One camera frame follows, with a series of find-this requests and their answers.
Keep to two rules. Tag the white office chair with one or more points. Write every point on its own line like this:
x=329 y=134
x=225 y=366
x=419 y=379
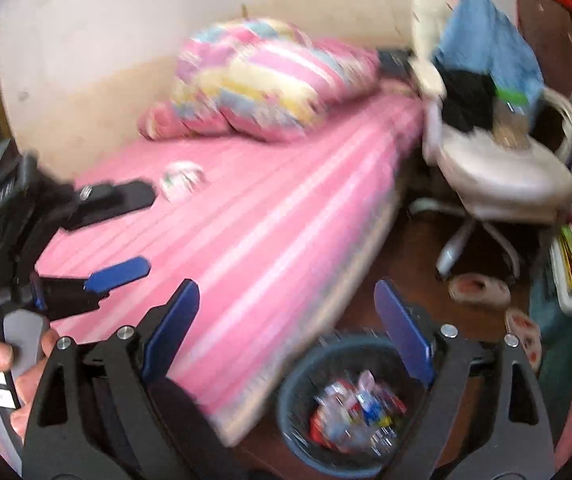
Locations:
x=519 y=171

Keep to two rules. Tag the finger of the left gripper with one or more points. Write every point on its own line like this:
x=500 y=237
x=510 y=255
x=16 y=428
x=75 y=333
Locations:
x=58 y=298
x=104 y=201

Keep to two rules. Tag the black garment on chair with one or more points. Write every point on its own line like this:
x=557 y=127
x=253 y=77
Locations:
x=469 y=99

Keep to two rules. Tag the dark blue trash bin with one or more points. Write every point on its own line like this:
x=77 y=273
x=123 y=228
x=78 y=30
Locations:
x=341 y=356

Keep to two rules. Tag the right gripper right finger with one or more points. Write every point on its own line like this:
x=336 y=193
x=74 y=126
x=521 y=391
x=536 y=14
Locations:
x=440 y=359

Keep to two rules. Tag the pink cartoon pillow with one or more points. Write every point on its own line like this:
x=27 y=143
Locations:
x=165 y=121

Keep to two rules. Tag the red snack wrapper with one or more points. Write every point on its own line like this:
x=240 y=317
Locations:
x=364 y=416

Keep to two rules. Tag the pink slipper far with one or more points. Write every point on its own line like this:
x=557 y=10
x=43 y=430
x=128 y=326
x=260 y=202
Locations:
x=479 y=290

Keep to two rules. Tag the blue towel on chair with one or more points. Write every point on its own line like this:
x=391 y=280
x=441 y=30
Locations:
x=481 y=39

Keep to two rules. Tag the pink striped bed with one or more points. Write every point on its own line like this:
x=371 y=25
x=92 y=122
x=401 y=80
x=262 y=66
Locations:
x=278 y=239

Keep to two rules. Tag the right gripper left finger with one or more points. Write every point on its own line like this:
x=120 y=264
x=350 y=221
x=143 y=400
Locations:
x=133 y=441

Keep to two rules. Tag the black bag on bed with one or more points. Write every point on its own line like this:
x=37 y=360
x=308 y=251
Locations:
x=394 y=63

